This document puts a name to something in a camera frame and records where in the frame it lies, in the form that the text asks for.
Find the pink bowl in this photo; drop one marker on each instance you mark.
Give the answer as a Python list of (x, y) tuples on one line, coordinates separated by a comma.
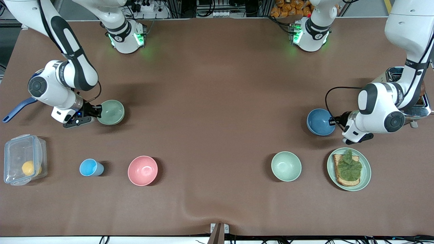
[(142, 171)]

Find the blue bowl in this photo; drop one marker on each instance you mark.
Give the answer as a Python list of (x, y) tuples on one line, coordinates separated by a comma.
[(318, 122)]

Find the toast bread slice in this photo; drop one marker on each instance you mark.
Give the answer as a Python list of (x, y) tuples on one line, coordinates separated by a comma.
[(340, 179)]

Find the yellow lemon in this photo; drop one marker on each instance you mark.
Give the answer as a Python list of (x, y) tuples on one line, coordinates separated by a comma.
[(28, 168)]

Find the white power strip with plugs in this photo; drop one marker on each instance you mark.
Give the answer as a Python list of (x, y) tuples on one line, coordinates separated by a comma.
[(149, 13)]

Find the small white power strip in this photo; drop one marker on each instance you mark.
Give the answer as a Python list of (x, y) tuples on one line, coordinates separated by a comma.
[(222, 14)]

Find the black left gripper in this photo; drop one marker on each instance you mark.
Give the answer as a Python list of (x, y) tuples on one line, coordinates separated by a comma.
[(341, 119)]

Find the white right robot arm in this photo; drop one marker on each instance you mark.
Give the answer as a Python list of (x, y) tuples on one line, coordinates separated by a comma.
[(67, 78)]

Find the clear plastic lidded container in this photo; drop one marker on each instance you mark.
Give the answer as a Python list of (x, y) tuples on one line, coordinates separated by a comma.
[(20, 152)]

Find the green lettuce leaf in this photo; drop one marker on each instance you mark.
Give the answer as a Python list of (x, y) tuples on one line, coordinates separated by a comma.
[(349, 167)]

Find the beige metal toaster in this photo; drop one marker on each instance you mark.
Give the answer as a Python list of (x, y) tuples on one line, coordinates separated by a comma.
[(393, 74)]

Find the brown table cloth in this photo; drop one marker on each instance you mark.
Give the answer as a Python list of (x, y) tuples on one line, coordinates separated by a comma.
[(217, 84)]

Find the metal table edge bracket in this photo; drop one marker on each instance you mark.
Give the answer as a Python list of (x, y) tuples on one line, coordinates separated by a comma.
[(219, 232)]

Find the brown bread slice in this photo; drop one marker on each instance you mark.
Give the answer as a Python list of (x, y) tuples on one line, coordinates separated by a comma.
[(422, 91)]

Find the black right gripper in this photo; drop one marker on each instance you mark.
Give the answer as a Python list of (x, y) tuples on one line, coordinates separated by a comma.
[(89, 109)]

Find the light green bowl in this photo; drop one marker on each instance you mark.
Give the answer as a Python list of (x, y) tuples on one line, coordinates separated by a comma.
[(286, 166), (113, 112)]

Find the small blue cup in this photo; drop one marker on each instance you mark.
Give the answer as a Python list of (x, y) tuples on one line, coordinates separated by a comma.
[(89, 167)]

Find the bag of orange snacks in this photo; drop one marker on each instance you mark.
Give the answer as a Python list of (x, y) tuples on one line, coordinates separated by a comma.
[(288, 8)]

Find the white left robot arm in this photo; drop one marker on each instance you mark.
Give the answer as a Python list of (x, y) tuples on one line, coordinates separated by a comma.
[(376, 108)]

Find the light green plate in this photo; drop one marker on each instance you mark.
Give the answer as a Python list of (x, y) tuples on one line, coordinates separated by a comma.
[(366, 176)]

